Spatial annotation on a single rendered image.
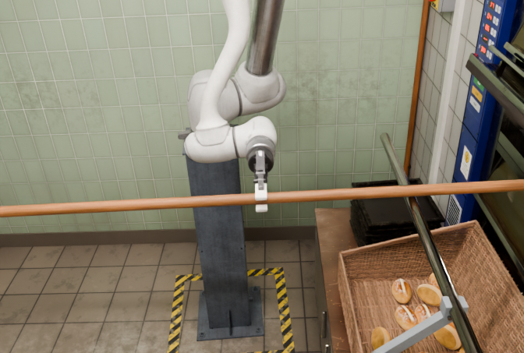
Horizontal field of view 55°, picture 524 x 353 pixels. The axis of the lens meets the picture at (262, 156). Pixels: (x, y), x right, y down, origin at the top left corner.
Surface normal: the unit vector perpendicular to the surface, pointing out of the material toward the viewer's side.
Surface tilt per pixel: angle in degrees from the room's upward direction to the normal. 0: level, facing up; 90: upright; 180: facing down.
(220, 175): 90
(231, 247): 90
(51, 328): 0
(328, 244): 0
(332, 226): 0
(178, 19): 90
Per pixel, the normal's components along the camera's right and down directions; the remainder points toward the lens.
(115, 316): -0.04, -0.86
